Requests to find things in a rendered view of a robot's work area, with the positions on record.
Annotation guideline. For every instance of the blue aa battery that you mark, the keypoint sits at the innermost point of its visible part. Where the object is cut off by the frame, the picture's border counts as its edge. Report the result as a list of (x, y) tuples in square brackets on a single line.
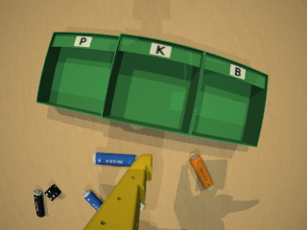
[(113, 159), (94, 201)]

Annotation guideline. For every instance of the black die with white pips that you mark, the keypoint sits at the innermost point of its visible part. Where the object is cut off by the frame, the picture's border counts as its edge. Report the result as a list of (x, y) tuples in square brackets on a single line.
[(53, 192)]

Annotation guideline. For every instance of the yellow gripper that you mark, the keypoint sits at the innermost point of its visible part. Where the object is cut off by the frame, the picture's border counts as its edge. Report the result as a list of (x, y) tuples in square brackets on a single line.
[(121, 209)]

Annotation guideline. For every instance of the green three-compartment bin rack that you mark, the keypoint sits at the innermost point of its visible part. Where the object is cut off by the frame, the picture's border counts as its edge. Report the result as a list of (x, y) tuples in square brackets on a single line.
[(166, 89)]

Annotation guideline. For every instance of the orange aa battery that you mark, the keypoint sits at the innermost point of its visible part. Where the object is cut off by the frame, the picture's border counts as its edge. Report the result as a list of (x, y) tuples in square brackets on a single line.
[(201, 172)]

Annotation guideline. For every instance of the black aa battery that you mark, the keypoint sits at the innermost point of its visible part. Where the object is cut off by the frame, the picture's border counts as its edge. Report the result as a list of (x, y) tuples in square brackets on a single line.
[(39, 203)]

